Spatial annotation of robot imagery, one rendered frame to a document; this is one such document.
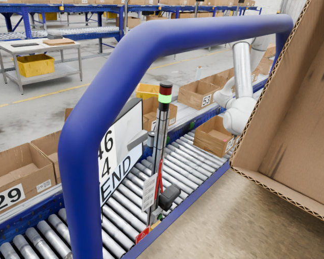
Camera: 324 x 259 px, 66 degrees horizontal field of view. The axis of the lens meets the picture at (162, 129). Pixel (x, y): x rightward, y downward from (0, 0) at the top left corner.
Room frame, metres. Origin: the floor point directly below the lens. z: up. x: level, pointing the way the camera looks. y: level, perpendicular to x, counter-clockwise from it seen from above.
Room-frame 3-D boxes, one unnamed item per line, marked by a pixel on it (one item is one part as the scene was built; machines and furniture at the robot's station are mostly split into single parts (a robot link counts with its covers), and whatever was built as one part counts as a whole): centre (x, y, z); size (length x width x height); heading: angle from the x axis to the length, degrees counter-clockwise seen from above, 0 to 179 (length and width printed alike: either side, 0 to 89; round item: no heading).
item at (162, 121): (0.90, 0.00, 1.11); 0.12 x 0.05 x 0.88; 143
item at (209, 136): (1.96, -0.52, 0.83); 0.39 x 0.29 x 0.17; 145
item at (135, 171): (1.34, 0.01, 0.72); 0.52 x 0.05 x 0.05; 53
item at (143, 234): (0.83, 0.02, 0.85); 0.16 x 0.01 x 0.13; 143
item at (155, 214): (0.88, -0.03, 0.95); 0.07 x 0.03 x 0.07; 143
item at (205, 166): (1.70, -0.27, 0.72); 0.52 x 0.05 x 0.05; 53
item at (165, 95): (0.90, 0.00, 1.62); 0.05 x 0.05 x 0.06
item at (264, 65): (4.15, -1.56, 0.96); 0.39 x 0.29 x 0.17; 143
